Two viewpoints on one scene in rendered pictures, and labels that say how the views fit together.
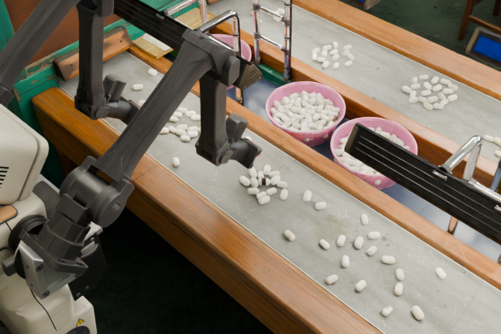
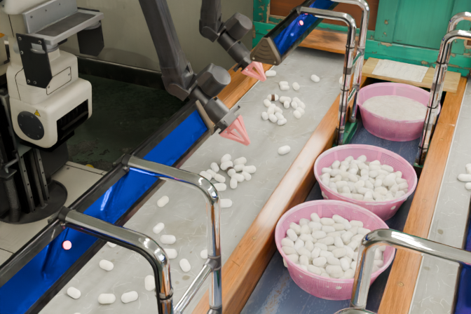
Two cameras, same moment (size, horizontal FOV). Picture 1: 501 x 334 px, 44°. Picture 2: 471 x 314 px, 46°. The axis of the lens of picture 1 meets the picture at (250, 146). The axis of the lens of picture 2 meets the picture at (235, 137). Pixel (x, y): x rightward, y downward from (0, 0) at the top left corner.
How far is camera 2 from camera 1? 153 cm
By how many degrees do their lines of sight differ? 54
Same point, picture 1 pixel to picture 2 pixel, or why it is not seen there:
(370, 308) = (79, 281)
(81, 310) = (41, 106)
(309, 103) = (383, 181)
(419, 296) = not seen: outside the picture
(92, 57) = not seen: outside the picture
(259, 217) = not seen: hidden behind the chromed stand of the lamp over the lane
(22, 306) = (15, 64)
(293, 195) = (223, 196)
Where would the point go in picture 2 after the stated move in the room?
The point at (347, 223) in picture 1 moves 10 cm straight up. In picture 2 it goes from (199, 242) to (198, 208)
